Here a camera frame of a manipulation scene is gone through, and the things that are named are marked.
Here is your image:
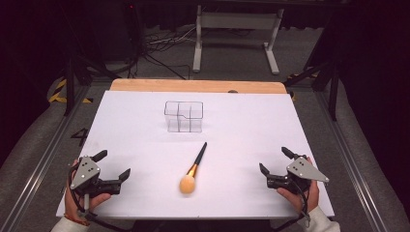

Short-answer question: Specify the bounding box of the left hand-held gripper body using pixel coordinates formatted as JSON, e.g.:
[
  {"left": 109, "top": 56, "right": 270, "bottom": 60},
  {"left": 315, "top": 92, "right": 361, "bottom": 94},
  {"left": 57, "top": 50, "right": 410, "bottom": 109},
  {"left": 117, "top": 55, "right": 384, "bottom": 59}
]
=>
[{"left": 69, "top": 156, "right": 123, "bottom": 211}]

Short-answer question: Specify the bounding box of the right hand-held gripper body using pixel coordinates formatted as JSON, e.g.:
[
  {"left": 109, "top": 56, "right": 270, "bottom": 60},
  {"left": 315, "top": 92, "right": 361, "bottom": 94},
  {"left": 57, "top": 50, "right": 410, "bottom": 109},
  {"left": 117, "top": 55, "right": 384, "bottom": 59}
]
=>
[{"left": 266, "top": 156, "right": 331, "bottom": 196}]

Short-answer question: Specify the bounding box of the person's right hand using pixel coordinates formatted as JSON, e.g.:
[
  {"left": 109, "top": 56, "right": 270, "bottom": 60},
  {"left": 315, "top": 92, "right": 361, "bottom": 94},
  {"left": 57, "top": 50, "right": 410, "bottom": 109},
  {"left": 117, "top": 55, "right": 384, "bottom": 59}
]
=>
[{"left": 276, "top": 156, "right": 321, "bottom": 215}]

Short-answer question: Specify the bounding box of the person's left hand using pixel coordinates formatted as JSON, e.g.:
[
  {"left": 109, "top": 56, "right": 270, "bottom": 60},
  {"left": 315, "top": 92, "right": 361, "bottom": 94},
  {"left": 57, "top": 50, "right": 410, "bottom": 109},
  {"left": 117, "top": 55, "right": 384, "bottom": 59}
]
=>
[{"left": 64, "top": 159, "right": 112, "bottom": 224}]

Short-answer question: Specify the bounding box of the white board sheet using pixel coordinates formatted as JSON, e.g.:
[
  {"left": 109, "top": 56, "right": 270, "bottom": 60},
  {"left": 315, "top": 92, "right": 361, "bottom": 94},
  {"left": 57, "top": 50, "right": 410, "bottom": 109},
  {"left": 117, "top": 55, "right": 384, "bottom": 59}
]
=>
[{"left": 55, "top": 90, "right": 336, "bottom": 221}]

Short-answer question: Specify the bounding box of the makeup brush with orange bristles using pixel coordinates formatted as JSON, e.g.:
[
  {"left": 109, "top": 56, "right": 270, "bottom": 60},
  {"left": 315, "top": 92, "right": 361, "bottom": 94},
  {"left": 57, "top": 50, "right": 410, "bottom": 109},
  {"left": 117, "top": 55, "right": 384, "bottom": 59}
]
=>
[{"left": 178, "top": 141, "right": 209, "bottom": 195}]

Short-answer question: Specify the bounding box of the yellow black floor tape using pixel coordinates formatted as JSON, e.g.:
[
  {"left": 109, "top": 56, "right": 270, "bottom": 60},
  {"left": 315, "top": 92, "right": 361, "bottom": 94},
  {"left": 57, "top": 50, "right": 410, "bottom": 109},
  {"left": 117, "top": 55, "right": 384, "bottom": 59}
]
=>
[{"left": 47, "top": 78, "right": 95, "bottom": 105}]

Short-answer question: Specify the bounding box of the clear acrylic organizer box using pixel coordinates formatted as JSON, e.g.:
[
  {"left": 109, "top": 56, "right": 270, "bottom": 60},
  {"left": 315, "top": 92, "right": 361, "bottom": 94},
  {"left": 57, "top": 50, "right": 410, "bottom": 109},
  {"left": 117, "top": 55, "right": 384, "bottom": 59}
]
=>
[{"left": 163, "top": 100, "right": 205, "bottom": 134}]

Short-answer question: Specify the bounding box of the wooden table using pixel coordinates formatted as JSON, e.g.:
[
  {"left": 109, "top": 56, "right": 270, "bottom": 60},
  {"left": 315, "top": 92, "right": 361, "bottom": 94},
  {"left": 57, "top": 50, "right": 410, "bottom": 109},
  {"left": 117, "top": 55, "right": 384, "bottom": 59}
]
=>
[{"left": 109, "top": 78, "right": 288, "bottom": 95}]

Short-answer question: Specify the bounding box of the black device with red light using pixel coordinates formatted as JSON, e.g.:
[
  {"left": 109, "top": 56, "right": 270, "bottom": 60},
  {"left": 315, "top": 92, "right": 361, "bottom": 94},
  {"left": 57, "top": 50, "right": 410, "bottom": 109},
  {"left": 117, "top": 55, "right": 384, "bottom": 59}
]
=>
[{"left": 123, "top": 2, "right": 148, "bottom": 64}]

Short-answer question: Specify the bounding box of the white metal stand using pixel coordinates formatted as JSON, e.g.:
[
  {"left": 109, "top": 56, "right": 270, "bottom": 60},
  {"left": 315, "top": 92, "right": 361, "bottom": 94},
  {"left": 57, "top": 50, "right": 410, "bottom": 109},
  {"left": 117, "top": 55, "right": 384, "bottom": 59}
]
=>
[{"left": 191, "top": 4, "right": 285, "bottom": 76}]

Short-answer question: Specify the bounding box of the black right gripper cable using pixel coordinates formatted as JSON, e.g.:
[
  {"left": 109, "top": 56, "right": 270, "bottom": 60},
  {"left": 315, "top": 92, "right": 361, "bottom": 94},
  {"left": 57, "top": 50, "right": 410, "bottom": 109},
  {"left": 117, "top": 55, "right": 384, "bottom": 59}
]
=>
[{"left": 270, "top": 180, "right": 313, "bottom": 232}]

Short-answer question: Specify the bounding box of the aluminium floor rail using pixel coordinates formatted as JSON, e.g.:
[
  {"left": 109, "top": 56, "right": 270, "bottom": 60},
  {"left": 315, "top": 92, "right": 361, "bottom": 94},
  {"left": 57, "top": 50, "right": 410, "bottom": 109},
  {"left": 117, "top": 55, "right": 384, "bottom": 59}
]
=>
[
  {"left": 312, "top": 90, "right": 390, "bottom": 232},
  {"left": 0, "top": 85, "right": 93, "bottom": 232}
]

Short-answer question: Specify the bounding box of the orange bracelet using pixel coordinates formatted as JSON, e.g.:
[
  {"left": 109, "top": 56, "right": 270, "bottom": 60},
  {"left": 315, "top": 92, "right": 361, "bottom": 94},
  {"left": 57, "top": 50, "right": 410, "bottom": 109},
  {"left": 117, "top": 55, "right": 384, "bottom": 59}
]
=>
[{"left": 63, "top": 213, "right": 91, "bottom": 227}]

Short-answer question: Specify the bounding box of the bundle of floor cables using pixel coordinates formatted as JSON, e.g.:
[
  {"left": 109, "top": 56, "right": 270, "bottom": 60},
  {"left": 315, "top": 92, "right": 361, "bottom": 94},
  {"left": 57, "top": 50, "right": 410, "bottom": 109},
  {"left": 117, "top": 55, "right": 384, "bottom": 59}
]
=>
[{"left": 127, "top": 23, "right": 198, "bottom": 81}]

